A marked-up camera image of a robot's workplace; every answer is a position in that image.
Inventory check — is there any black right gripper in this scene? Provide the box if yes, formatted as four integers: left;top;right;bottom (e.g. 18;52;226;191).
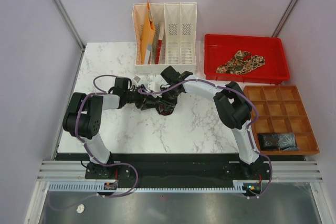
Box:
156;87;181;111

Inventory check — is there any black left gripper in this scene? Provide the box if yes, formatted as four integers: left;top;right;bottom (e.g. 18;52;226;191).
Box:
124;84;156;111

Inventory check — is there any dark red patterned tie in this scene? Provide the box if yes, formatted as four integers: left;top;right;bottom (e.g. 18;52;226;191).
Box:
141;99;176;116

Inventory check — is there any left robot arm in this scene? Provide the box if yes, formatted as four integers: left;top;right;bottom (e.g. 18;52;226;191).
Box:
62;77;158;178

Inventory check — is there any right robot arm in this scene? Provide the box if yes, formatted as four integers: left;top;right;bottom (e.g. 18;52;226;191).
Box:
156;66;259;179

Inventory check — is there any grey folder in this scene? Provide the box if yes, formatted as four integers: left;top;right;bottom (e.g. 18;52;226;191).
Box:
144;44;152;65

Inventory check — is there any orange envelope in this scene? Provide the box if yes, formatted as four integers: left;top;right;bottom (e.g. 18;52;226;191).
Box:
141;1;155;65

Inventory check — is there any red white booklet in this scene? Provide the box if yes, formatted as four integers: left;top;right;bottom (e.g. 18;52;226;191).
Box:
154;22;165;65

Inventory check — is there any red plastic bin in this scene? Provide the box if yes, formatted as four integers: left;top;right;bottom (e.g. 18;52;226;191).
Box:
204;34;290;84

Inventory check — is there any white file organizer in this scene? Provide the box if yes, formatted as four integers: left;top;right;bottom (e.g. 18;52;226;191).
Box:
132;2;197;75

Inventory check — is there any floral cream patterned tie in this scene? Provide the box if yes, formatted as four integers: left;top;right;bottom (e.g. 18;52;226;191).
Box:
216;50;265;75

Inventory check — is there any dark rolled tie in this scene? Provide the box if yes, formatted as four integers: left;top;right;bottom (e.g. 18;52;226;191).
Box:
257;133;279;151

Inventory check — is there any brown compartment tray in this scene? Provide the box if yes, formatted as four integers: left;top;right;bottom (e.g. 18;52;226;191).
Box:
244;86;320;156

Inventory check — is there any blue-grey rolled tie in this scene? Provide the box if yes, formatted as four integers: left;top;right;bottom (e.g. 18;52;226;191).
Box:
278;133;300;151

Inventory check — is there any crumpled white paper ball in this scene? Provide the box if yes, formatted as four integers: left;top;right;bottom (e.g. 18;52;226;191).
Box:
76;204;85;214

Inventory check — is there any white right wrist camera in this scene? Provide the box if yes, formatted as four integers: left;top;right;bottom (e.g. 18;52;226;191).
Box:
146;82;160;93

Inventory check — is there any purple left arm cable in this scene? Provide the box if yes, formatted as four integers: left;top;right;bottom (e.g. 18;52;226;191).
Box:
75;75;124;168

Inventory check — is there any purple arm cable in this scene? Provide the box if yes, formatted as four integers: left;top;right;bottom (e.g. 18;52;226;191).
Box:
75;75;124;168
137;79;275;196

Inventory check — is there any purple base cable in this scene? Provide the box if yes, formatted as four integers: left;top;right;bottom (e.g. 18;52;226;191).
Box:
47;165;140;212

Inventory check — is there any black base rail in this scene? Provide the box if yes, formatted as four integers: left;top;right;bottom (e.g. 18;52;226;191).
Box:
85;153;270;187

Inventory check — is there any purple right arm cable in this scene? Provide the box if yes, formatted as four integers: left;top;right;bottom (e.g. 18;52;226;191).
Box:
137;79;275;196

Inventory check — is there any white cable duct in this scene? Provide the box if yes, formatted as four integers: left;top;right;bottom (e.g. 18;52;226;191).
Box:
48;181;261;193

